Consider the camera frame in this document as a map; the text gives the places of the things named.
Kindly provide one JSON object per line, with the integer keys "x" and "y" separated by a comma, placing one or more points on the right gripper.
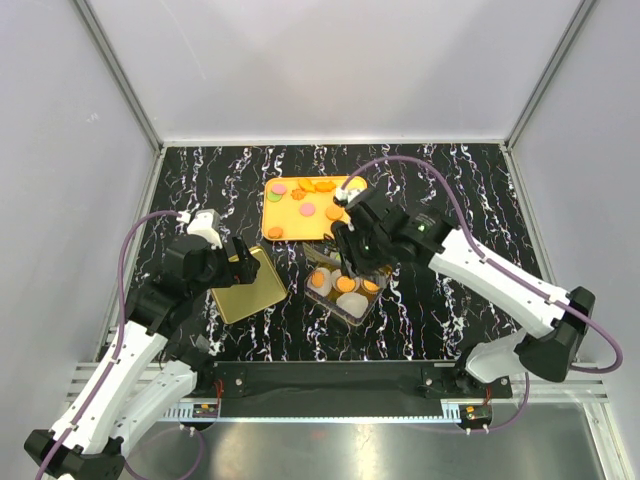
{"x": 346, "y": 236}

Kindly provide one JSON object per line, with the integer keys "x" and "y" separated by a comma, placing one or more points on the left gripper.
{"x": 241, "y": 271}

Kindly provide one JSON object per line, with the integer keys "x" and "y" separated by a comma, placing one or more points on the orange waffle cookie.
{"x": 369, "y": 286}

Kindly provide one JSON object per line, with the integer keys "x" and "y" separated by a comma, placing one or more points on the orange round cookie bottom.
{"x": 345, "y": 284}

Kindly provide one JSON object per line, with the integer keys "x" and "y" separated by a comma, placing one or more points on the orange round cookie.
{"x": 345, "y": 284}
{"x": 334, "y": 213}

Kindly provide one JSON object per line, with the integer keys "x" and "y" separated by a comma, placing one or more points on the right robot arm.
{"x": 551, "y": 329}

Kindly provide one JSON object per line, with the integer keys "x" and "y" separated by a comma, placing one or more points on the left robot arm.
{"x": 93, "y": 439}

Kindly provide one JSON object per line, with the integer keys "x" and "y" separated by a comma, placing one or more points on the gold box lid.
{"x": 239, "y": 302}

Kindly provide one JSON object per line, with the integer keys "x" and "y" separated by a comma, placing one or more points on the white paper cup centre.
{"x": 337, "y": 273}

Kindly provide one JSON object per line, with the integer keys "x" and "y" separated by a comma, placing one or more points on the white paper cup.
{"x": 368, "y": 292}
{"x": 337, "y": 273}
{"x": 323, "y": 290}
{"x": 353, "y": 304}

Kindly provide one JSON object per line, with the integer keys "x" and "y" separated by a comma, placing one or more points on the white paper cup right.
{"x": 368, "y": 292}

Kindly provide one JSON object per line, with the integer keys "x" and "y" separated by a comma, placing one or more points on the orange round cookie right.
{"x": 334, "y": 213}

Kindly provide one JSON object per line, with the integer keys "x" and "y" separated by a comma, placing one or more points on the clear cookie box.
{"x": 329, "y": 302}

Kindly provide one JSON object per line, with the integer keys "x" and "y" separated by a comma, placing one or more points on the white paper cup left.
{"x": 323, "y": 290}

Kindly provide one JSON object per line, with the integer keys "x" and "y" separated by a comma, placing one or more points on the white paper cup bottom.
{"x": 353, "y": 304}

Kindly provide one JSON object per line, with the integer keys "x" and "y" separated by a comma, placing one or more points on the orange leaf cookie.
{"x": 325, "y": 186}

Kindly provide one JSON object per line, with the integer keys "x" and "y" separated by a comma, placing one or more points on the orange plastic tray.
{"x": 281, "y": 220}

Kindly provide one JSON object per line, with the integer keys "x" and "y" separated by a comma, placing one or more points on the small orange flower cookie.
{"x": 298, "y": 194}

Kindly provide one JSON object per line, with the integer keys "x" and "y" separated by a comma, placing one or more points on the pink green cookie upper left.
{"x": 278, "y": 189}

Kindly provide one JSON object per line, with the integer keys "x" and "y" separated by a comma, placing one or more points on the orange fish cookie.
{"x": 306, "y": 185}

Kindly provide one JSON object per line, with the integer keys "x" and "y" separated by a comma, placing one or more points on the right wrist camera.
{"x": 364, "y": 207}

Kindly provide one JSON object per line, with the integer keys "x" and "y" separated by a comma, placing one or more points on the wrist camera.
{"x": 364, "y": 207}
{"x": 204, "y": 224}

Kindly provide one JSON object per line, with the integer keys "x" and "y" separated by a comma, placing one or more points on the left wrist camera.
{"x": 204, "y": 224}

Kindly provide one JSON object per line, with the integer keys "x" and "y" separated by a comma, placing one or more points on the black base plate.
{"x": 341, "y": 389}

